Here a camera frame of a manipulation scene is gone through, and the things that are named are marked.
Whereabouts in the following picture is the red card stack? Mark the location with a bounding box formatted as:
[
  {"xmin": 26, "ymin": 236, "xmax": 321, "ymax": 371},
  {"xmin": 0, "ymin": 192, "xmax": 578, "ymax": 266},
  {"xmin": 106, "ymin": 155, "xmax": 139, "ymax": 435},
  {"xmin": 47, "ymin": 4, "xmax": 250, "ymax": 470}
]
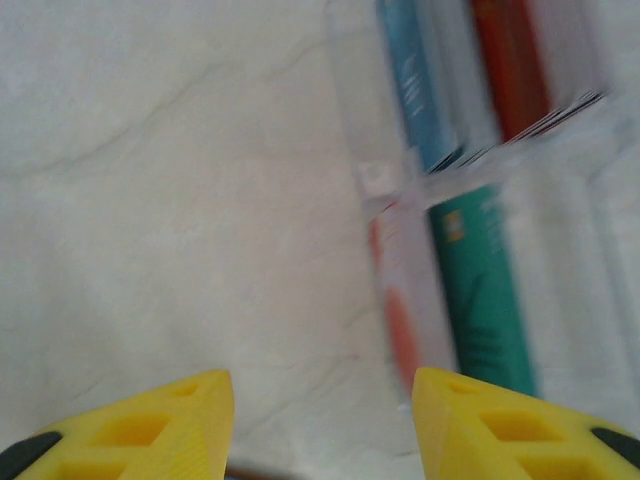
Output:
[{"xmin": 469, "ymin": 0, "xmax": 557, "ymax": 145}]

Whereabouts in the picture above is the green credit card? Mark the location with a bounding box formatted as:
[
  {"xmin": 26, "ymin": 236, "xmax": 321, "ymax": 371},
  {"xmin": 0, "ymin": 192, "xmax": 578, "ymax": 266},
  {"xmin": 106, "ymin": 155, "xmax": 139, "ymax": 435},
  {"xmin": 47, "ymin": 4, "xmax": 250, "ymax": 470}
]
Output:
[{"xmin": 427, "ymin": 183, "xmax": 540, "ymax": 397}]

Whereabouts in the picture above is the clear acrylic card box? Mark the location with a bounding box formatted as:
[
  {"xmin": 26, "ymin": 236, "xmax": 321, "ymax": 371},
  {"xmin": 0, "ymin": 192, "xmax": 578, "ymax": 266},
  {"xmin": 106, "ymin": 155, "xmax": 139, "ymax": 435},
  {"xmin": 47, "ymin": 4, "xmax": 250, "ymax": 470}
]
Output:
[{"xmin": 324, "ymin": 0, "xmax": 640, "ymax": 480}]

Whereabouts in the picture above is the orange card stack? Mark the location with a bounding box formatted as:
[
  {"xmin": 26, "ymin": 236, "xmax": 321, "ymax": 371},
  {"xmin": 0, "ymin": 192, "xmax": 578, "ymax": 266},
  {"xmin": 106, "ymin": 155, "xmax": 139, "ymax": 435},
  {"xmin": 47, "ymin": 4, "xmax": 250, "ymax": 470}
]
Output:
[{"xmin": 367, "ymin": 213, "xmax": 427, "ymax": 402}]

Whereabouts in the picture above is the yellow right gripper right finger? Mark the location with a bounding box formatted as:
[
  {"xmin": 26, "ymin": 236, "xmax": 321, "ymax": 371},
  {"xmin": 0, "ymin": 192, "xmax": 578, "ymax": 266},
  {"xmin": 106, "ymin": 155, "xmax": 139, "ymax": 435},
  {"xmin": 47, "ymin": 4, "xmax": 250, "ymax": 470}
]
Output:
[{"xmin": 412, "ymin": 367, "xmax": 640, "ymax": 480}]

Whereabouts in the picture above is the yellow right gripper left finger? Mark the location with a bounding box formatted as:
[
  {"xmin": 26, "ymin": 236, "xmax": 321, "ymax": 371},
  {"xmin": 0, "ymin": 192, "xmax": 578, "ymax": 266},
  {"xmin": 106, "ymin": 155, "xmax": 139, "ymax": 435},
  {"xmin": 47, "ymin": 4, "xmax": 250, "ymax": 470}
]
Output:
[{"xmin": 0, "ymin": 369, "xmax": 235, "ymax": 480}]

